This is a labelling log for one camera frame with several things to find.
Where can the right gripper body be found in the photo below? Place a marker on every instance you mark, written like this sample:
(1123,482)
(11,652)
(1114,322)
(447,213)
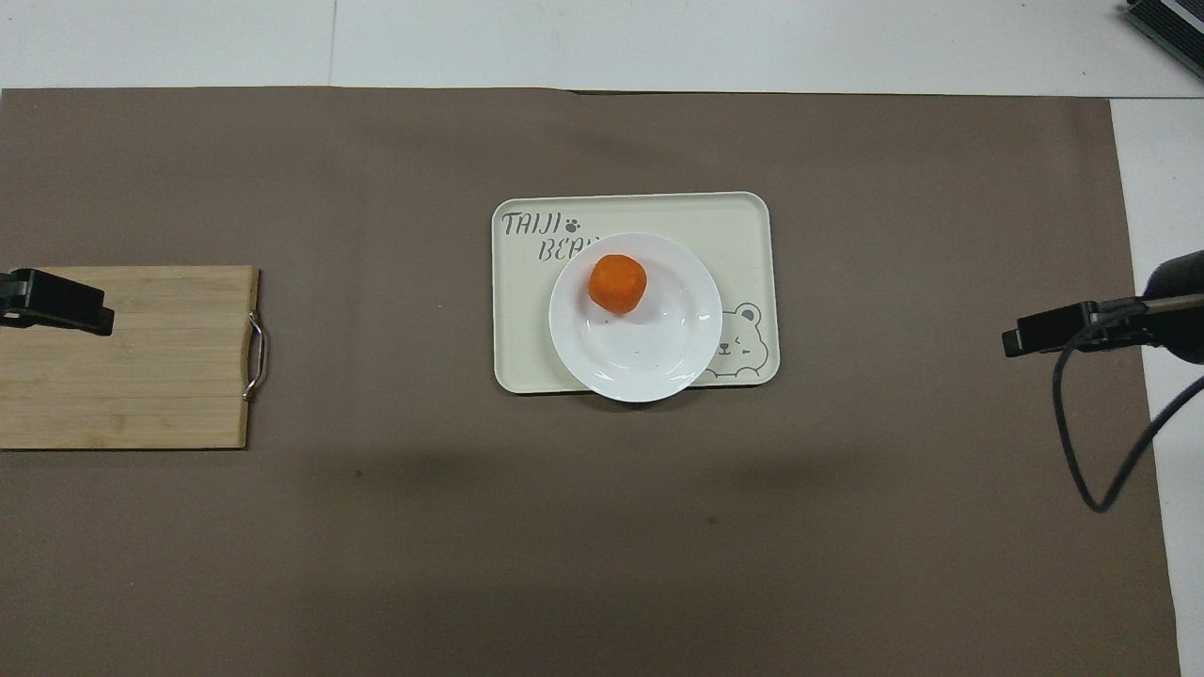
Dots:
(1180,329)

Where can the white plate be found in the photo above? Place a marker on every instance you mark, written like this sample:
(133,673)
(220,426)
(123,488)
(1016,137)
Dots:
(649,357)

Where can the orange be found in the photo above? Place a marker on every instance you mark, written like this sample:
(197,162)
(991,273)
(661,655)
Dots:
(617,284)

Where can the black stand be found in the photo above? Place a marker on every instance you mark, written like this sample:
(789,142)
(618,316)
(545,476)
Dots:
(1171,21)

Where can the cream tray with bear print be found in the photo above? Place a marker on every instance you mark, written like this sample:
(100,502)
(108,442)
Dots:
(743,244)

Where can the wooden cutting board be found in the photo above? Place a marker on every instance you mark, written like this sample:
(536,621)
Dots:
(141,376)

